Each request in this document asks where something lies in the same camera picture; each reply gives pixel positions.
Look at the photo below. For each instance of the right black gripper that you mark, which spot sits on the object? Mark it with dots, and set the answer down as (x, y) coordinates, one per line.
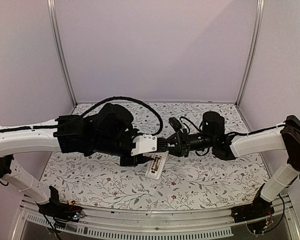
(184, 142)

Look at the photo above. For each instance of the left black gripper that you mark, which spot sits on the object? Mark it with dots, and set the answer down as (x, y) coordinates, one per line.
(133, 162)

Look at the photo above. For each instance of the white remote control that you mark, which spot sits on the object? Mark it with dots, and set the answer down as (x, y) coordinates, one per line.
(157, 175)

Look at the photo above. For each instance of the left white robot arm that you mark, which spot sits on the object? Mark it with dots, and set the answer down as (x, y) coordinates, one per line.
(109, 131)

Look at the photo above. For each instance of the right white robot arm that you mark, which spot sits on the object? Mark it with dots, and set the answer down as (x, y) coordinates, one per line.
(232, 145)

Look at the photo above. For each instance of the floral patterned table mat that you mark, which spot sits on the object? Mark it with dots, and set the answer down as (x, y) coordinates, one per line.
(199, 181)

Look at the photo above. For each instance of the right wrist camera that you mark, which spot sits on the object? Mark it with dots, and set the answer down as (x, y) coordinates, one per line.
(176, 124)

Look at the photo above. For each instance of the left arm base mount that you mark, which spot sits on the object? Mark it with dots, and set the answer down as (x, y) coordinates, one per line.
(66, 212)

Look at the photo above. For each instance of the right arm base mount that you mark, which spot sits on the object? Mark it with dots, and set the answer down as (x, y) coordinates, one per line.
(257, 209)

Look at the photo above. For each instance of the front aluminium rail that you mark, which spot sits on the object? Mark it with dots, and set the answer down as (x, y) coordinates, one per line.
(120, 224)

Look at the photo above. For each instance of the right aluminium frame post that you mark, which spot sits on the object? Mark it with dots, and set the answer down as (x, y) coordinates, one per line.
(252, 51)

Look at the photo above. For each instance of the aluminium frame post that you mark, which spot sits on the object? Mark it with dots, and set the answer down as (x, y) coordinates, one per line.
(52, 12)
(252, 51)

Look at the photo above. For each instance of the left aluminium frame post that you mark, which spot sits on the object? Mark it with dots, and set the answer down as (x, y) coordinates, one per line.
(52, 12)

